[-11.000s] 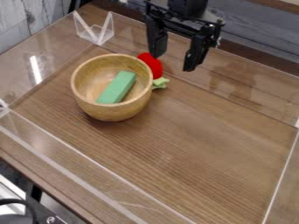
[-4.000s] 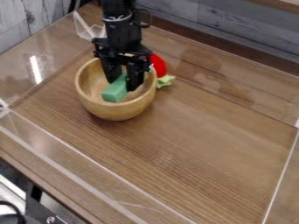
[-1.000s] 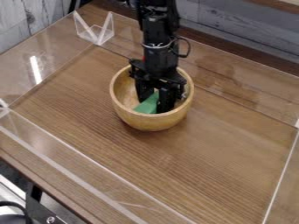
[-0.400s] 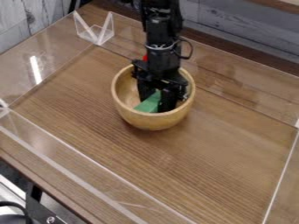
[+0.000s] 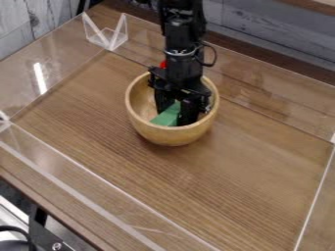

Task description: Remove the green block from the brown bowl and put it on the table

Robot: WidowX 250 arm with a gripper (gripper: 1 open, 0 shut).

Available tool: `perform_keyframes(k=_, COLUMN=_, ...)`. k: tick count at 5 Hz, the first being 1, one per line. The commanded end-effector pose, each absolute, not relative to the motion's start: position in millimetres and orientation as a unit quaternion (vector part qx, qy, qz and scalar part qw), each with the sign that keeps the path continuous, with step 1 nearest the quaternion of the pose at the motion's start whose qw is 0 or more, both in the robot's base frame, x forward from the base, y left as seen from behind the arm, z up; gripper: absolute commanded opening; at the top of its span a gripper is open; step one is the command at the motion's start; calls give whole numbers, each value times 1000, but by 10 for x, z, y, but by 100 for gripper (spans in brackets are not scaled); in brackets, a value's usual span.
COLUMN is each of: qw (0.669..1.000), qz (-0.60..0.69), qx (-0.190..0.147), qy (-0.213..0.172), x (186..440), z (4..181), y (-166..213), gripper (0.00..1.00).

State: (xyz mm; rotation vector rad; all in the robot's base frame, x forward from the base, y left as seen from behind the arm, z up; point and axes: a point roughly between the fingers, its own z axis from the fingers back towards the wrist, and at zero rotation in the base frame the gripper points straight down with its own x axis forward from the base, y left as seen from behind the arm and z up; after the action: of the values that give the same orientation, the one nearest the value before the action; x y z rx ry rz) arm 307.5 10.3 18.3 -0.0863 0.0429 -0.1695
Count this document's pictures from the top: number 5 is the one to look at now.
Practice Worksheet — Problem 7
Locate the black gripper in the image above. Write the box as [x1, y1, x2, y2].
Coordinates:
[150, 48, 213, 126]

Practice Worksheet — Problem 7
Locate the green rectangular block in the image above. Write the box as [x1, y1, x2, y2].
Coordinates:
[151, 102, 181, 126]

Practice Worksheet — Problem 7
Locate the brown wooden bowl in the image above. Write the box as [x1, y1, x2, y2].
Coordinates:
[125, 72, 221, 146]

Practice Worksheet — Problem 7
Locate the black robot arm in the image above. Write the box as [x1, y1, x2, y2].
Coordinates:
[149, 0, 218, 126]

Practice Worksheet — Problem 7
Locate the red plush strawberry toy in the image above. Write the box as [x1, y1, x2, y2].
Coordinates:
[161, 60, 167, 69]

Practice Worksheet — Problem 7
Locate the clear acrylic corner bracket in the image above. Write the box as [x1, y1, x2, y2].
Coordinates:
[82, 13, 129, 51]

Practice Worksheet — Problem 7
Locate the black table leg mount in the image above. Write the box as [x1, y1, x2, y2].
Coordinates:
[30, 207, 75, 251]

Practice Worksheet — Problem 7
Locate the black cable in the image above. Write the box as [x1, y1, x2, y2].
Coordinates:
[0, 226, 34, 251]

